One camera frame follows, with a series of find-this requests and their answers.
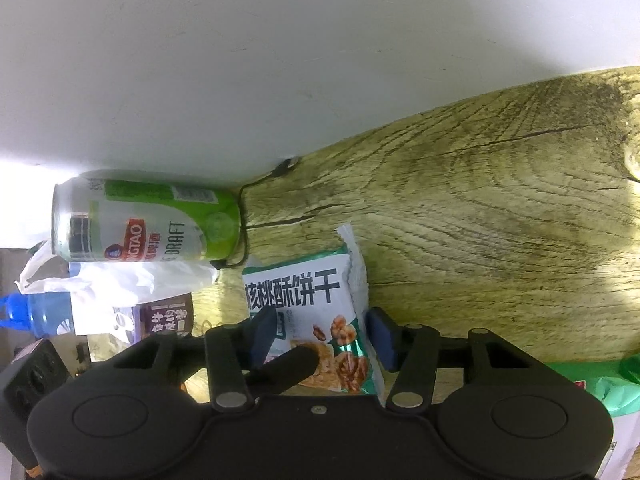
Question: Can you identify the clear plastic bag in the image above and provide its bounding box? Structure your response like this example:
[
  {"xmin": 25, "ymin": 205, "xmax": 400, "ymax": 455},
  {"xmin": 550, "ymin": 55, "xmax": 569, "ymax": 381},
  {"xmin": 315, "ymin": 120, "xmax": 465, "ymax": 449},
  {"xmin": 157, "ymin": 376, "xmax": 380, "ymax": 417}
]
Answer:
[{"xmin": 15, "ymin": 240, "xmax": 221, "ymax": 336}]

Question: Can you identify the blue water bottle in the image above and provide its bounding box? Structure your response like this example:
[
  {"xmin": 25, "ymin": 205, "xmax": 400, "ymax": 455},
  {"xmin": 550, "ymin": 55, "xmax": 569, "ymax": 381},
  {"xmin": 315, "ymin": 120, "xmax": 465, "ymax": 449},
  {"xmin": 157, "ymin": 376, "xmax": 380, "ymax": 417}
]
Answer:
[{"xmin": 0, "ymin": 290, "xmax": 76, "ymax": 338}]

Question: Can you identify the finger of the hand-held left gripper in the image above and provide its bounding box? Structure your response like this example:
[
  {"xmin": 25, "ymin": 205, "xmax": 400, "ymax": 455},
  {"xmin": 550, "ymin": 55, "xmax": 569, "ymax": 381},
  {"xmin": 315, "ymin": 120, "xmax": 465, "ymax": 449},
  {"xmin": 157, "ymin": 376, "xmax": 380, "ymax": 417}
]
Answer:
[{"xmin": 244, "ymin": 346, "xmax": 321, "ymax": 397}]

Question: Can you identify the purple lid snack can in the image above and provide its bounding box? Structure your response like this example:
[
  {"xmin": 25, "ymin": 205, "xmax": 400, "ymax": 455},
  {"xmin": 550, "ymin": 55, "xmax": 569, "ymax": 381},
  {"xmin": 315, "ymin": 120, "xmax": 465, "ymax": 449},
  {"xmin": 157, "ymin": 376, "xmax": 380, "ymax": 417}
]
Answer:
[{"xmin": 135, "ymin": 295, "xmax": 196, "ymax": 343}]

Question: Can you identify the green white biscuit packet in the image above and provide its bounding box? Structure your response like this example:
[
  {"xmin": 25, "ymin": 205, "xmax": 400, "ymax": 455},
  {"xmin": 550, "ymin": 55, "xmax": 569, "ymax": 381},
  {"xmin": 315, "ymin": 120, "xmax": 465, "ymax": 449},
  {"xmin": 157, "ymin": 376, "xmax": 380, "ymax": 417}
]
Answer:
[
  {"xmin": 241, "ymin": 223, "xmax": 386, "ymax": 406},
  {"xmin": 545, "ymin": 355, "xmax": 640, "ymax": 418}
]

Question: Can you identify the green white beer can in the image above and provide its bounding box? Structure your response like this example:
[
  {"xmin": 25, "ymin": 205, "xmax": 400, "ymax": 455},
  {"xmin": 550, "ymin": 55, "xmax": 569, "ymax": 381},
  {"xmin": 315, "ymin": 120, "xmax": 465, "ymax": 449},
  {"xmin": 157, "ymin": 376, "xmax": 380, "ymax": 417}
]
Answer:
[{"xmin": 51, "ymin": 170, "xmax": 243, "ymax": 263}]

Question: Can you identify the black cable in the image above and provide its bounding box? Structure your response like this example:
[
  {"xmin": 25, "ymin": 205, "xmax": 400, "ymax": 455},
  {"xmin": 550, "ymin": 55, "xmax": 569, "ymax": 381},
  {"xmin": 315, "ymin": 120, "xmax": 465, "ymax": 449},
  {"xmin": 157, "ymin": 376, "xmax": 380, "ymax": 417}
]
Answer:
[{"xmin": 215, "ymin": 158, "xmax": 301, "ymax": 268}]

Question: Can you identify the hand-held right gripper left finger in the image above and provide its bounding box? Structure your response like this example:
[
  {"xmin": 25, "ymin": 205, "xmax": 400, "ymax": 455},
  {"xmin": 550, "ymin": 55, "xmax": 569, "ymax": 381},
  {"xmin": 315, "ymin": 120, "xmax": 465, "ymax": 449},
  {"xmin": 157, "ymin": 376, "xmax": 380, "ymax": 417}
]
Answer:
[{"xmin": 112, "ymin": 305, "xmax": 279, "ymax": 413}]

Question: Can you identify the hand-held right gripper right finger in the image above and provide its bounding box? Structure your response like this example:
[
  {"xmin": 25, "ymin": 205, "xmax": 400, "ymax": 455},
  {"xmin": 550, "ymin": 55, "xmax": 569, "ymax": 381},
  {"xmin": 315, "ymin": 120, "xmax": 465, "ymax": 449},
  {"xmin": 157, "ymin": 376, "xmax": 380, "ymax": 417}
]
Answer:
[{"xmin": 365, "ymin": 307, "xmax": 538, "ymax": 413}]

